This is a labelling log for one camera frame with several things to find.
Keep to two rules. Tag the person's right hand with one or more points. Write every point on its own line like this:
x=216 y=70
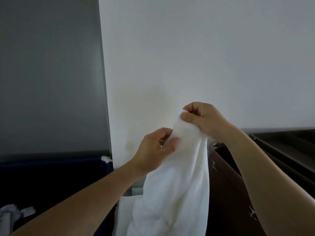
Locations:
x=211 y=122

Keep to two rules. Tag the person's left hand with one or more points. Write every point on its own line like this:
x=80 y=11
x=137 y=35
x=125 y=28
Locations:
x=152 y=154

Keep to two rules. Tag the white towel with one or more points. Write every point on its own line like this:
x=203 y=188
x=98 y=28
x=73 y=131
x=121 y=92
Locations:
x=128 y=213
x=179 y=189

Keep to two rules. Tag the brown housekeeping cart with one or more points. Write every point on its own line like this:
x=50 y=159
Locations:
x=226 y=199

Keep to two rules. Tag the person's right forearm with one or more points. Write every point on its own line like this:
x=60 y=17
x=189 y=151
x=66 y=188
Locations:
x=278 y=184

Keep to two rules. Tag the person's left forearm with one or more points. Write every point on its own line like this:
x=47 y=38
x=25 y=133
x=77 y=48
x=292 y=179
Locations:
x=71 y=208

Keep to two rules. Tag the grey door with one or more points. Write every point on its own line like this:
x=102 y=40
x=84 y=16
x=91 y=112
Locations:
x=49 y=71

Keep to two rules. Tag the white pillowcase black piping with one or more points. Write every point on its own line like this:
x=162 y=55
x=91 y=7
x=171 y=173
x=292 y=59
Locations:
x=9 y=216

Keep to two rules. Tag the navy laundry hamper white frame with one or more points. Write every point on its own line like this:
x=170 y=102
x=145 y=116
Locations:
x=49 y=179

